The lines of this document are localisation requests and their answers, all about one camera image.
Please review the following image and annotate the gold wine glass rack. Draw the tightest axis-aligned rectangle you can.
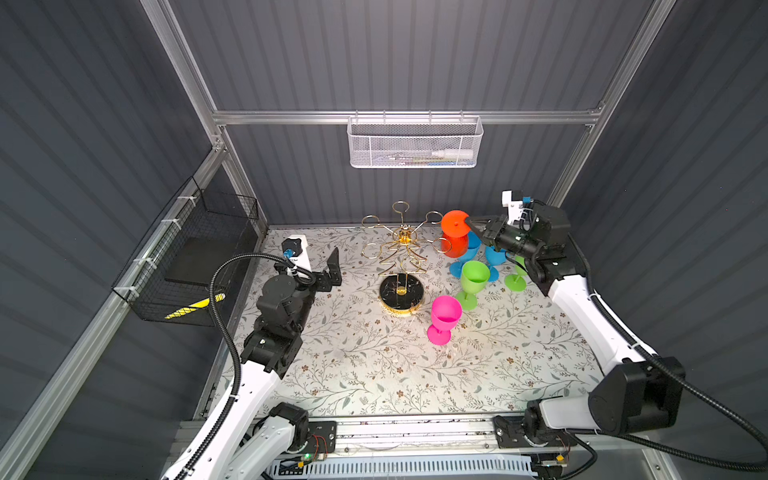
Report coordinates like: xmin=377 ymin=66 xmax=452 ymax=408
xmin=360 ymin=200 xmax=452 ymax=317

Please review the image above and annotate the blue wine glass front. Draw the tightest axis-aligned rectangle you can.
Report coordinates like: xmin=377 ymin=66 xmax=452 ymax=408
xmin=485 ymin=246 xmax=507 ymax=283

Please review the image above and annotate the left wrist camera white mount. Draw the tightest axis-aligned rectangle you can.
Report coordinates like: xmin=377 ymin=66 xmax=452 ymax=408
xmin=281 ymin=234 xmax=311 ymax=280

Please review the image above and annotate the blue wine glass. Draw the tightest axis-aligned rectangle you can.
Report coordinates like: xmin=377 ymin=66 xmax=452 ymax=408
xmin=485 ymin=246 xmax=507 ymax=283
xmin=449 ymin=231 xmax=482 ymax=278

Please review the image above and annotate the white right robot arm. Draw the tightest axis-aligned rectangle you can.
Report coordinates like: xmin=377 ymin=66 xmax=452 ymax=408
xmin=463 ymin=203 xmax=685 ymax=445

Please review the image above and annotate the black wire basket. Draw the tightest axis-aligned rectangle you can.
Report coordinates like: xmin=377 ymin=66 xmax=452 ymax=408
xmin=113 ymin=180 xmax=260 ymax=327

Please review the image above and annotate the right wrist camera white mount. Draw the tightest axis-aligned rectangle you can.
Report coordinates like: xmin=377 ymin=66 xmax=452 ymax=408
xmin=501 ymin=190 xmax=533 ymax=227

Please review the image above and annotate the red wine glass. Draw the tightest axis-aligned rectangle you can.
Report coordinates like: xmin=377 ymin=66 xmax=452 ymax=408
xmin=441 ymin=210 xmax=470 ymax=258

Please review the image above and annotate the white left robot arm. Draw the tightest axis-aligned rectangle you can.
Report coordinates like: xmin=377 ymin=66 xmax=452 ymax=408
xmin=164 ymin=237 xmax=343 ymax=479

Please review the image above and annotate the white perforated vent cover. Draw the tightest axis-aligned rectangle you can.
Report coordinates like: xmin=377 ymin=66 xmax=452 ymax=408
xmin=266 ymin=454 xmax=539 ymax=479

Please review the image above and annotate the left black corrugated cable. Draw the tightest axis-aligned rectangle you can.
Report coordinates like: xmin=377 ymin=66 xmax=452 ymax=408
xmin=170 ymin=252 xmax=316 ymax=480

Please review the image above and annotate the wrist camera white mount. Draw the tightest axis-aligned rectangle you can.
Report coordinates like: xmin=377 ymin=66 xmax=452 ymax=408
xmin=281 ymin=234 xmax=311 ymax=280
xmin=501 ymin=190 xmax=533 ymax=227

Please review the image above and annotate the right black corrugated cable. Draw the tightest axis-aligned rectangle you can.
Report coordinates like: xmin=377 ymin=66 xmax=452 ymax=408
xmin=566 ymin=236 xmax=768 ymax=472

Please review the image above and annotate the black corrugated cable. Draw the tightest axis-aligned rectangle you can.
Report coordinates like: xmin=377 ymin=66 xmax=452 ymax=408
xmin=170 ymin=252 xmax=316 ymax=480
xmin=566 ymin=236 xmax=768 ymax=472

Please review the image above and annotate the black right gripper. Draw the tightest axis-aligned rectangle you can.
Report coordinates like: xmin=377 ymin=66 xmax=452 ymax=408
xmin=465 ymin=217 xmax=539 ymax=263

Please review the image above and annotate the green wine glass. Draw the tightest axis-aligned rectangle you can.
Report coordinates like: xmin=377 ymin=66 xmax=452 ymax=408
xmin=504 ymin=256 xmax=528 ymax=292
xmin=455 ymin=260 xmax=491 ymax=311

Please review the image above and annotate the white wire mesh basket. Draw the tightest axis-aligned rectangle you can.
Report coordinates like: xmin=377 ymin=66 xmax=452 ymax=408
xmin=346 ymin=114 xmax=484 ymax=169

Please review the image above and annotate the green wine glass back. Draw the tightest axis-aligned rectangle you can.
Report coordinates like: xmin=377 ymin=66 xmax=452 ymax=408
xmin=455 ymin=260 xmax=491 ymax=311

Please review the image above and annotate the green wine glass front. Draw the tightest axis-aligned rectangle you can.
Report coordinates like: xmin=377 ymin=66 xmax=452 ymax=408
xmin=504 ymin=256 xmax=528 ymax=292

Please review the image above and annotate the magenta wine glass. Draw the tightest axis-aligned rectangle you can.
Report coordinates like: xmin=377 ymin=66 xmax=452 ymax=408
xmin=427 ymin=295 xmax=463 ymax=346

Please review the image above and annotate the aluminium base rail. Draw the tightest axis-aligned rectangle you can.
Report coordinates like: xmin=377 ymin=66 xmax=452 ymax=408
xmin=179 ymin=409 xmax=649 ymax=463

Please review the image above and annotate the white marker in basket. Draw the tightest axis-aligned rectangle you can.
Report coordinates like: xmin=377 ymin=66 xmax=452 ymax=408
xmin=430 ymin=149 xmax=475 ymax=161

